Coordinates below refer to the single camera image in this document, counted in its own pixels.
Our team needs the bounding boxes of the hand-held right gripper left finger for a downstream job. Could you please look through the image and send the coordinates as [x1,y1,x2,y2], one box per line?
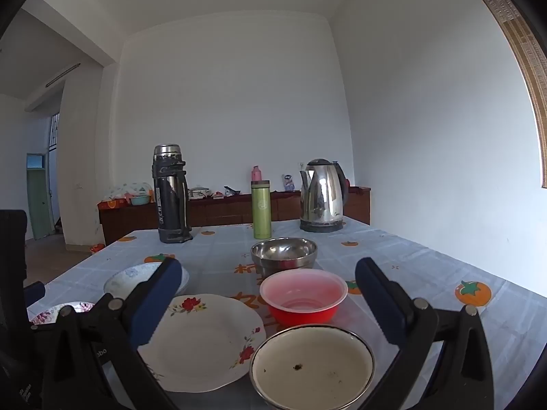
[32,257,184,410]

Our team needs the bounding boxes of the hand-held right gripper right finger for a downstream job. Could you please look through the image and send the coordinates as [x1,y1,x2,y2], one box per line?
[355,257,505,410]

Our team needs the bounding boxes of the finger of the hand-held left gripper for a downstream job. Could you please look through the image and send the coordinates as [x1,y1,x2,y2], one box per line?
[23,281,46,306]

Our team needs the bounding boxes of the pink floral plate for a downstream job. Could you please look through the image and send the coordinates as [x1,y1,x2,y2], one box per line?
[27,301,95,326]

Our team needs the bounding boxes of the blue patterned white bowl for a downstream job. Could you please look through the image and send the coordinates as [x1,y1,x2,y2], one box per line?
[103,263,190,298]

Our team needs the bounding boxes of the white floral plate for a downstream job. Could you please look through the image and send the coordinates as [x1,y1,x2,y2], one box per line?
[137,293,267,393]

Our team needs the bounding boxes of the red plastic bowl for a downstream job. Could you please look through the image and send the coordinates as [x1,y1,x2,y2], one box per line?
[259,269,348,326]

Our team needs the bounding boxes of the white enamel bowl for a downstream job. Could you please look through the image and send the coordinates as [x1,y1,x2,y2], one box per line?
[250,324,376,410]

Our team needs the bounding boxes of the stainless steel bowl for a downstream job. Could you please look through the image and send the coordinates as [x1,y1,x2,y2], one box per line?
[250,237,319,279]

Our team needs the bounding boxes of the green door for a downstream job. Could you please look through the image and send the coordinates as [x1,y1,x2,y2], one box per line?
[26,153,56,241]

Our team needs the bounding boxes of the fruit printed tablecloth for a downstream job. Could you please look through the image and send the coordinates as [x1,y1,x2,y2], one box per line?
[26,215,547,410]

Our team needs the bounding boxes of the large black thermos flask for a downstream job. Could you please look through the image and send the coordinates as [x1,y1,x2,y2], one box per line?
[152,144,194,244]

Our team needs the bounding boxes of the dark wooden sideboard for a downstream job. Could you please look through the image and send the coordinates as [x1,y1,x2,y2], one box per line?
[97,186,371,246]

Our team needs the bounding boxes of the mesh food cover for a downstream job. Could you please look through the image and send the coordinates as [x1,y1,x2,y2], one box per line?
[106,182,154,201]

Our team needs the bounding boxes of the stainless steel electric kettle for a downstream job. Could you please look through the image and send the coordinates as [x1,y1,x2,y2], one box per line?
[298,158,350,234]

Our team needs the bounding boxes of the green thermos bottle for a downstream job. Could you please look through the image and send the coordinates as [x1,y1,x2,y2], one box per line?
[250,180,271,240]

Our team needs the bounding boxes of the fluorescent tube light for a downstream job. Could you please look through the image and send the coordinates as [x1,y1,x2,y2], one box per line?
[44,63,81,88]

